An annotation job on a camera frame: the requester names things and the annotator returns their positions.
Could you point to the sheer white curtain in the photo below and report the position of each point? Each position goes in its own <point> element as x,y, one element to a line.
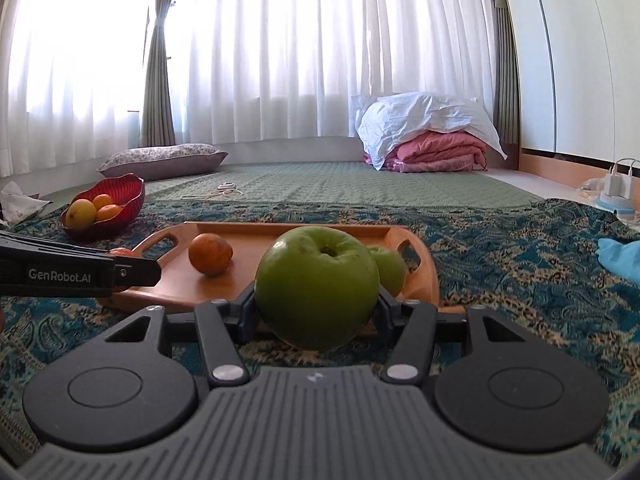
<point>300,50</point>

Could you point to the small tangerine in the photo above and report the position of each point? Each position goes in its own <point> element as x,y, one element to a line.
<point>122,252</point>

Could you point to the mottled brownish orange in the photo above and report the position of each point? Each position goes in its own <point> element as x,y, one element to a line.
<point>210,255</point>

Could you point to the small orange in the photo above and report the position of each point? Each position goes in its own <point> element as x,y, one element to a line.
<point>109,212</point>
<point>102,201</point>

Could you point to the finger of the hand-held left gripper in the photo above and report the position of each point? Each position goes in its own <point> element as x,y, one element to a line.
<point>137,271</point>

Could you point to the light blue round base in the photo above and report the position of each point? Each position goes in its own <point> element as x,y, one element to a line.
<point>615,203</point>

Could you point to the green curtain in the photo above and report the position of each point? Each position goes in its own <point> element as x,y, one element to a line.
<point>159,60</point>
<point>505,60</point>

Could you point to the red leaf-shaped bowl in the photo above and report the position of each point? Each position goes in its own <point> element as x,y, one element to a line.
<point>122,192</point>

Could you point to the white and pink bedding pile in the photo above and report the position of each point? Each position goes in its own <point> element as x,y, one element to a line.
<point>425,115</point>

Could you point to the yellow mango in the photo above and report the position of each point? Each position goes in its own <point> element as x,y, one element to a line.
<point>81,214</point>

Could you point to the green apple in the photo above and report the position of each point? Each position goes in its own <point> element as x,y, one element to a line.
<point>392,270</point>
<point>315,290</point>

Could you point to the green quilted mat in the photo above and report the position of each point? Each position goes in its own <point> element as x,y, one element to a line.
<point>325,182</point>

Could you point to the folded pink blanket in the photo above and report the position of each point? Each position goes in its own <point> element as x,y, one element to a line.
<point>440,152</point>

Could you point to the white charger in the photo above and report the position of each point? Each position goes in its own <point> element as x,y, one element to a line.
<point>620,182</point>

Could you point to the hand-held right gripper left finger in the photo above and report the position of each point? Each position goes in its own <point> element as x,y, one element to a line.
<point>220,340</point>

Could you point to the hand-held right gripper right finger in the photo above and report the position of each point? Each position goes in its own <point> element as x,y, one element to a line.
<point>407,340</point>

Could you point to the crumpled white paper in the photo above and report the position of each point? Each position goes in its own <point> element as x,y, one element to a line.
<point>20,202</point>

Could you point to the white wardrobe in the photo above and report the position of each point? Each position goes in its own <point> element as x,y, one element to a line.
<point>585,50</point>

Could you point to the teal paisley blanket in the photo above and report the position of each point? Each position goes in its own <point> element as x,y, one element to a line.
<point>525,280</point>

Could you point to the floral pillow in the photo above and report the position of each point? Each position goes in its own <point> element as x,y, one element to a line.
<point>165,157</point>

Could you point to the light blue cloth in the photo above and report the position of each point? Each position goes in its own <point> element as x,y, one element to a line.
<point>622,262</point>

